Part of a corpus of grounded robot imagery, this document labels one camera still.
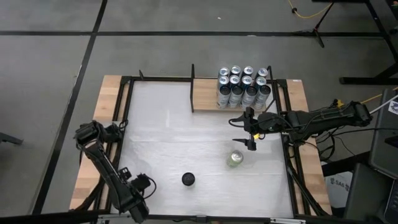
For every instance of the white printed box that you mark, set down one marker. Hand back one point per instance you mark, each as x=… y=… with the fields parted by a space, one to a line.
x=337 y=189

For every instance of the black furniture foot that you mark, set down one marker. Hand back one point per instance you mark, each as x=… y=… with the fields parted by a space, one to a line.
x=9 y=139

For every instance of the black aluminium rig frame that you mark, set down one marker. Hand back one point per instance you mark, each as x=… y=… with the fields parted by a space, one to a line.
x=288 y=174

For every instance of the black tripod stand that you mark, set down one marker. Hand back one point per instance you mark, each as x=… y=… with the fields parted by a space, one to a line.
x=314 y=30

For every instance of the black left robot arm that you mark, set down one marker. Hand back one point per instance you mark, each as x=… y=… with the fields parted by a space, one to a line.
x=105 y=168

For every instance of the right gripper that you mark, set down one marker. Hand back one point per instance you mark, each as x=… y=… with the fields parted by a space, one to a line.
x=267 y=122

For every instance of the black desk frame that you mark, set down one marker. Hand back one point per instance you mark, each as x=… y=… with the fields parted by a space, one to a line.
x=360 y=81

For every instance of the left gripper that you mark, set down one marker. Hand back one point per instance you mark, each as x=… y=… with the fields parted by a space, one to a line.
x=136 y=208

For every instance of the green Sanzo Calamansi can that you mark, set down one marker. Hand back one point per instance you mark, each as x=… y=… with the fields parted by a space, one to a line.
x=234 y=159

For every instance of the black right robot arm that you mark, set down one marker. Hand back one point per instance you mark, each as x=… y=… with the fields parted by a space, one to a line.
x=326 y=118

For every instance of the dark grey computer case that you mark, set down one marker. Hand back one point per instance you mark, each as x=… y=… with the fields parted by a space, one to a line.
x=384 y=140

